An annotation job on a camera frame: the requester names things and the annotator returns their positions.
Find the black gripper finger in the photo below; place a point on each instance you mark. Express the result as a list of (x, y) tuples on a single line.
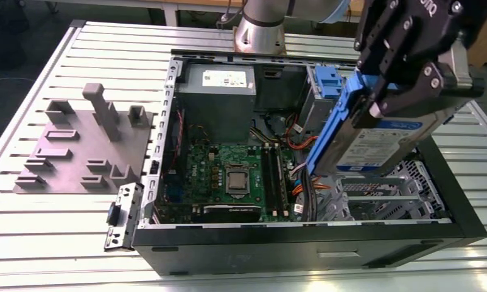
[(433, 77), (390, 36)]

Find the hard disk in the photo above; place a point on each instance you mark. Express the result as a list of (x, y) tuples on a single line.
[(374, 146)]

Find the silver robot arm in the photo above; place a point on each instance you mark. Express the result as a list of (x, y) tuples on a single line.
[(259, 36)]

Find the metal disk bay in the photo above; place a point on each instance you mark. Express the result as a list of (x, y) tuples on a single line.
[(390, 198)]

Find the blue drive bay latch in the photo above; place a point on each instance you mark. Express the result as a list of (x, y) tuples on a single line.
[(326, 82)]

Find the grey metal drive cage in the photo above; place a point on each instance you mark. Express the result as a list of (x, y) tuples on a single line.
[(321, 112)]

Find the black RAM slot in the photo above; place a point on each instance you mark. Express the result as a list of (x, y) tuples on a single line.
[(282, 179), (271, 179)]

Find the grey power supply unit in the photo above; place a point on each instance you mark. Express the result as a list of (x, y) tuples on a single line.
[(215, 115)]

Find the silver CPU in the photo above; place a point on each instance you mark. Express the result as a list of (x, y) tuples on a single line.
[(238, 180)]

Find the green motherboard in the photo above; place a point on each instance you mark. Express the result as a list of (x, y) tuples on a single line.
[(203, 158)]

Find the CPU socket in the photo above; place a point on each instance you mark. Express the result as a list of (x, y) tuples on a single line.
[(238, 196)]

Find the black graphics card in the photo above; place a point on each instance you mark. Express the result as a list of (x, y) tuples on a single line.
[(227, 213)]

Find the black PC case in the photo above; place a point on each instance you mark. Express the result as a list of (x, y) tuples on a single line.
[(267, 252)]

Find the grey parts rack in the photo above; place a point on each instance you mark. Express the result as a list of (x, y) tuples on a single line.
[(76, 164)]

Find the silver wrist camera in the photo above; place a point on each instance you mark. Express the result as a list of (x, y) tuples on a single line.
[(458, 73)]

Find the white desk frame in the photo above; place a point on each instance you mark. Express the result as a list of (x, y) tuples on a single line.
[(170, 18)]

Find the grey expansion slot bracket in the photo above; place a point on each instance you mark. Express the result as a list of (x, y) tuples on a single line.
[(126, 213)]

